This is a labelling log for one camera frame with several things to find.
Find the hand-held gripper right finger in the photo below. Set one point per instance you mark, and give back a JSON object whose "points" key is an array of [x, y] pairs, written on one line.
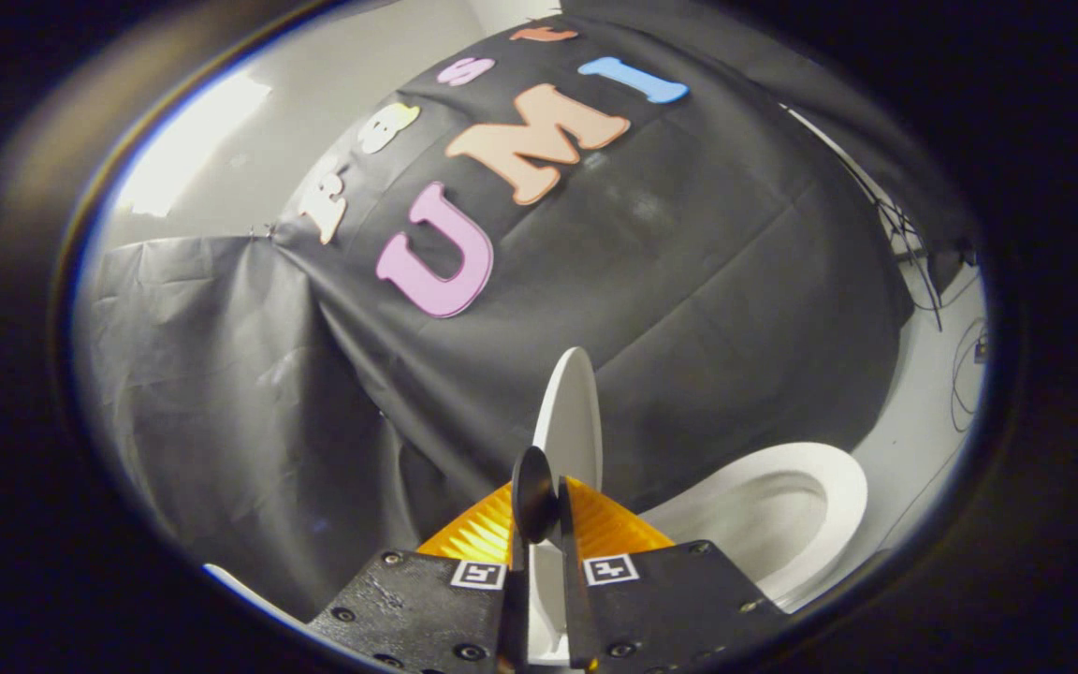
{"points": [[670, 599]]}

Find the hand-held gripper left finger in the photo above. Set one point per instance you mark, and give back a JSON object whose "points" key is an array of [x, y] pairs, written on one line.
{"points": [[427, 599]]}

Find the white toilet lid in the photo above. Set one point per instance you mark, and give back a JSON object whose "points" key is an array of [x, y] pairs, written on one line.
{"points": [[572, 412]]}

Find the white toilet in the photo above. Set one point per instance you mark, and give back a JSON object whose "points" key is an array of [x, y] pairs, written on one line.
{"points": [[782, 524]]}

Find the black backdrop cloth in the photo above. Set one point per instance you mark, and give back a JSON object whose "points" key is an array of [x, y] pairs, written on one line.
{"points": [[689, 281]]}

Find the black tripod stand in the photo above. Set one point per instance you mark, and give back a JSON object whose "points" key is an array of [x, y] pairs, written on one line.
{"points": [[904, 234]]}

